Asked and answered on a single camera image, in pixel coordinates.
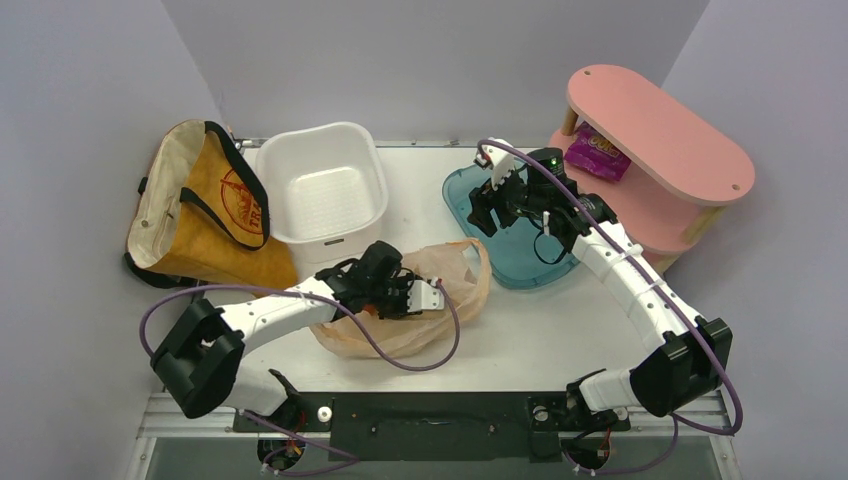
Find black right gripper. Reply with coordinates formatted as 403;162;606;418
470;161;548;236

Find orange translucent plastic grocery bag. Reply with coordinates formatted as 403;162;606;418
309;238;492;359

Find mustard tote bag black straps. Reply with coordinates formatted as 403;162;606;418
123;119;299;291

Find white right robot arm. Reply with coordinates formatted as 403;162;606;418
468;139;733;429

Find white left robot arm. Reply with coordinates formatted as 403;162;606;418
151;241;445;430

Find teal transparent plastic tub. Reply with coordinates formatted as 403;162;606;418
442;166;579;290

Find purple snack packet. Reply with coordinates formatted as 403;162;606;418
564;122;632;182

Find white perforated plastic basket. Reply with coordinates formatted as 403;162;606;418
254;121;389;278

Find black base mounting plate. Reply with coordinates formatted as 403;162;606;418
268;391;631;462

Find pink two-tier wooden shelf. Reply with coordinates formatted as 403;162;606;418
549;64;755;273

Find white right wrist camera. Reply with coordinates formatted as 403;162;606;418
474;137;515;190

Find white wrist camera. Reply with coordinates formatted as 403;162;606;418
474;137;515;190
407;279;445;314

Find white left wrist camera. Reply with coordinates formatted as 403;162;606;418
407;279;445;314

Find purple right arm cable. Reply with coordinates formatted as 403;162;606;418
476;139;745;478

